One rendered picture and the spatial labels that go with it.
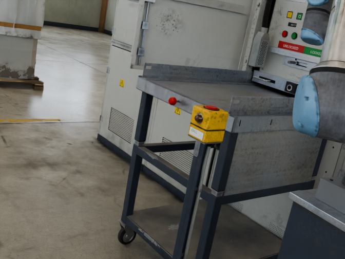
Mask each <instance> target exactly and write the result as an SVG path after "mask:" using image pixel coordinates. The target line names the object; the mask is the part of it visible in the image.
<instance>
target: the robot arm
mask: <svg viewBox="0 0 345 259"><path fill-rule="evenodd" d="M307 2H308V6H307V9H306V13H305V17H304V22H303V26H302V29H301V36H300V38H301V39H302V41H304V42H305V43H308V44H311V45H315V46H320V45H322V44H323V48H322V53H321V57H320V62H319V64H317V65H316V66H314V67H313V68H311V69H310V73H309V75H304V76H302V77H301V78H300V80H299V85H298V86H297V89H296V93H295V98H294V105H293V125H294V128H295V129H296V130H297V131H298V132H300V133H304V134H307V135H310V136H311V137H317V138H321V139H325V140H330V141H334V142H339V143H343V144H345V0H307Z"/></svg>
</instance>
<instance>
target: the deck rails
mask: <svg viewBox="0 0 345 259"><path fill-rule="evenodd" d="M146 66H151V69H146ZM248 72H249V71H244V70H231V69H219V68H206V67H194V66H181V65H169V64H156V63H144V68H143V74H142V78H143V79H146V80H160V81H179V82H199V83H219V84H238V85H250V84H247V83H246V81H247V76H248ZM234 100H239V103H233V102H234ZM293 105H294V98H287V97H251V96H232V99H231V104H230V107H229V111H226V112H228V115H229V116H241V115H292V114H293Z"/></svg>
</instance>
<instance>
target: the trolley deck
mask: <svg viewBox="0 0 345 259"><path fill-rule="evenodd" d="M136 88H137V89H139V90H141V91H143V92H145V93H147V94H149V95H151V96H154V97H156V98H158V99H160V100H162V101H164V102H166V103H168V104H169V102H168V100H169V98H170V97H175V98H176V99H177V100H179V101H180V102H177V103H176V104H175V105H173V106H175V107H177V108H179V109H181V110H183V111H185V112H187V113H190V114H192V112H193V107H194V106H195V105H212V106H215V107H217V108H220V109H222V110H224V111H229V107H230V104H231V99H232V96H251V97H283V96H280V95H278V94H275V93H272V92H269V91H266V90H263V89H260V88H257V87H254V86H251V85H238V84H219V83H199V82H179V81H160V80H146V79H143V78H142V76H138V81H137V87H136ZM225 130H226V131H228V132H230V133H249V132H270V131H292V130H296V129H295V128H294V125H293V115H241V116H229V115H228V119H227V123H226V128H225Z"/></svg>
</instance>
